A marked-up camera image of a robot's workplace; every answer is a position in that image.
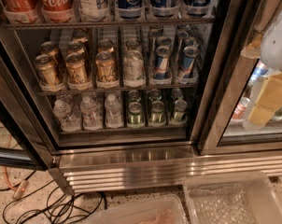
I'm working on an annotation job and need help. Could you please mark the left water bottle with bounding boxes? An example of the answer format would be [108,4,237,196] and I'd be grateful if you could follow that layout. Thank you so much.
[53,100,81,133]

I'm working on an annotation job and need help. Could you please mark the water bottle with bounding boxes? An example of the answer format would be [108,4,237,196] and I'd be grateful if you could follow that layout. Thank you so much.
[53,100,81,133]
[105,93,123,128]
[80,96,102,131]

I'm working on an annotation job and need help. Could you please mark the black cables on floor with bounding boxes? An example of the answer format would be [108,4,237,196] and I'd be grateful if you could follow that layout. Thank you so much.
[0,168,108,224]

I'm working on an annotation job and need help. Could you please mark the clear plastic bin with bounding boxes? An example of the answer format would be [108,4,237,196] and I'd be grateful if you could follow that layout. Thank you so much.
[83,194,189,224]
[183,172,282,224]

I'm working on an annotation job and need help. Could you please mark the right green can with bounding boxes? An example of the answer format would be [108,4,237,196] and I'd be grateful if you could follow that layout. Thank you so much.
[170,99,188,124]

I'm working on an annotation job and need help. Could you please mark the right clear plastic bin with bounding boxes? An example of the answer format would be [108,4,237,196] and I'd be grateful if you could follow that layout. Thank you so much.
[183,172,282,224]

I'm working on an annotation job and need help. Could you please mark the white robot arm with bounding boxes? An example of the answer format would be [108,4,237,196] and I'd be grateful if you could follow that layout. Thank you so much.
[243,10,282,131]

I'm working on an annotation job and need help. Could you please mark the middle green can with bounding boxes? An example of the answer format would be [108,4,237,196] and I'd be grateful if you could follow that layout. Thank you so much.
[149,101,166,127]

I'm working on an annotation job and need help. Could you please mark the white black labelled can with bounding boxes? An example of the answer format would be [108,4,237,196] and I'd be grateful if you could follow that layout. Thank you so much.
[79,0,108,21]

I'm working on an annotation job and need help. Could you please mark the orange extension cord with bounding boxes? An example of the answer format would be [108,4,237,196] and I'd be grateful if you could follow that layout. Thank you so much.
[2,133,30,201]

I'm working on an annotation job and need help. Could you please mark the left clear plastic bin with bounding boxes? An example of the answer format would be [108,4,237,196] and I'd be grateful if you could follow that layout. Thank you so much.
[83,194,189,224]

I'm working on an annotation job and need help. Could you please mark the gold can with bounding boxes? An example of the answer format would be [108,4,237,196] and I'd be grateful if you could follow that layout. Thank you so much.
[67,41,88,59]
[40,41,65,73]
[95,51,120,89]
[66,52,92,91]
[35,54,64,92]

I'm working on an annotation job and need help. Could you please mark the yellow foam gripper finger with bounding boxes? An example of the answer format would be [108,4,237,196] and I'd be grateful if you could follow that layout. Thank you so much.
[243,105,274,130]
[255,73,282,110]

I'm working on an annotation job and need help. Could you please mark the right water bottle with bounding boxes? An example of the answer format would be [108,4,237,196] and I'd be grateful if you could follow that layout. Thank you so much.
[105,93,123,128]

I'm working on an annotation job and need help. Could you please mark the green can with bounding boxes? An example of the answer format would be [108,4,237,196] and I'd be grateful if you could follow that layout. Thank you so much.
[128,102,145,127]
[149,101,166,127]
[170,99,188,124]

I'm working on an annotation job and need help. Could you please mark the left green can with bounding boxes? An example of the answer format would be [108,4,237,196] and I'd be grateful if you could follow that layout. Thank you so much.
[128,102,145,127]

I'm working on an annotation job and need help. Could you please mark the left red bull can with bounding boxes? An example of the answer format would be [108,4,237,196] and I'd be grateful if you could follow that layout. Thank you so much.
[149,46,172,85]

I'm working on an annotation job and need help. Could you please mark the middle water bottle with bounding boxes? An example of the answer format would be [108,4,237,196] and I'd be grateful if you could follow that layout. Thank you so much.
[80,96,102,131]

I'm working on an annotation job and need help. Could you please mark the stainless steel fridge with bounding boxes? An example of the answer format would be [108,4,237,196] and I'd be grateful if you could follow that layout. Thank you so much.
[0,0,282,195]

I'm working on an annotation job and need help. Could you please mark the red bull can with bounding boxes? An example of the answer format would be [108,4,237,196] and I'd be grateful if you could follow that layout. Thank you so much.
[176,46,199,82]
[149,46,172,85]

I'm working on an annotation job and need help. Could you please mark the white lacroix can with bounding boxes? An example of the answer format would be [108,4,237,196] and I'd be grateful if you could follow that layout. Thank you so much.
[123,50,146,87]

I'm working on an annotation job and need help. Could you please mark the back left gold can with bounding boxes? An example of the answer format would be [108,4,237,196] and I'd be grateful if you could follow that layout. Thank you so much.
[40,41,65,73]

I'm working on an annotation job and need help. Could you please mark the red can right compartment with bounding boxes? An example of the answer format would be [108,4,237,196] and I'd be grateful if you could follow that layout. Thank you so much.
[231,97,250,123]

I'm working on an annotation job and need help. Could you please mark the front left gold can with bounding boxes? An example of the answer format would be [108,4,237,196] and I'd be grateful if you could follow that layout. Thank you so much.
[35,54,64,92]

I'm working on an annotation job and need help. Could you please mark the right red bull can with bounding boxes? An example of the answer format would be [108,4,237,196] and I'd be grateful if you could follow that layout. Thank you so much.
[176,46,199,82]

